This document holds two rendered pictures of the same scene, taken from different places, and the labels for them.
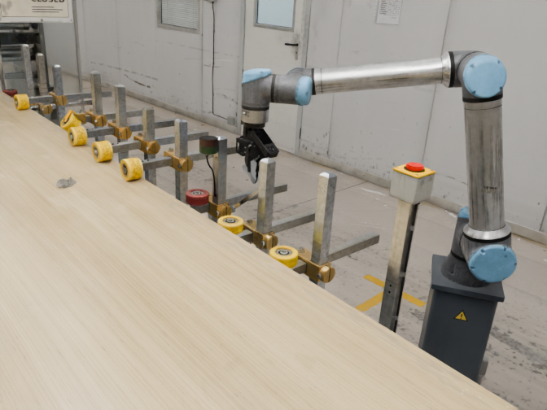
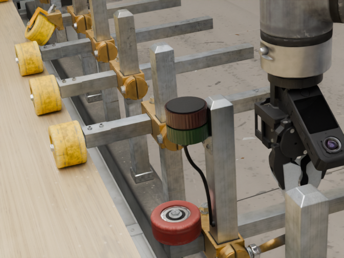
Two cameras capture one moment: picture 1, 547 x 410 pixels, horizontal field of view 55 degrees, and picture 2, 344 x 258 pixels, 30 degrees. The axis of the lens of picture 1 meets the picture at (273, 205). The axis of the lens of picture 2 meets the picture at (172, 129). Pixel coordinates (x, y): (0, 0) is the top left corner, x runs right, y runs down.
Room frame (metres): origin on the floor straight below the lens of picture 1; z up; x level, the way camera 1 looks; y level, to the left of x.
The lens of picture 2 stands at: (0.93, -0.09, 1.49)
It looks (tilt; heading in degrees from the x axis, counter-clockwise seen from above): 27 degrees down; 25
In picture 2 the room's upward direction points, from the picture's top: 5 degrees counter-clockwise
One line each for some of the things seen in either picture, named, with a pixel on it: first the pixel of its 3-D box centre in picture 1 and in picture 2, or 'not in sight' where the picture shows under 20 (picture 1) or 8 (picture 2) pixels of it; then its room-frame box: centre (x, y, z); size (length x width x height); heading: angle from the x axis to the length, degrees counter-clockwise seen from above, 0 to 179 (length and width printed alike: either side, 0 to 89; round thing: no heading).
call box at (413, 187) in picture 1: (411, 185); not in sight; (1.14, -0.32, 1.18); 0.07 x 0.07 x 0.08; 42
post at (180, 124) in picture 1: (181, 180); (171, 162); (1.90, 0.36, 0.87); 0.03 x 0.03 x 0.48; 42
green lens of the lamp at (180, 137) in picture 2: (208, 148); (187, 128); (1.68, 0.23, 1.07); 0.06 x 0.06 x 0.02
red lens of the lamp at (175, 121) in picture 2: (208, 141); (186, 112); (1.68, 0.23, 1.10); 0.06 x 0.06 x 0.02
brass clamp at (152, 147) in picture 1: (146, 144); (128, 78); (2.10, 0.54, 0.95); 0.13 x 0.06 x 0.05; 42
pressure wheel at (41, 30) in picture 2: (70, 123); (39, 29); (2.40, 0.98, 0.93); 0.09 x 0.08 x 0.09; 132
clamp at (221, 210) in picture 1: (214, 207); (217, 240); (1.73, 0.21, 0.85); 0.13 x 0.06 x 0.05; 42
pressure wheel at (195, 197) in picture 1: (197, 206); (177, 240); (1.70, 0.27, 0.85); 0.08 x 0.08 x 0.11
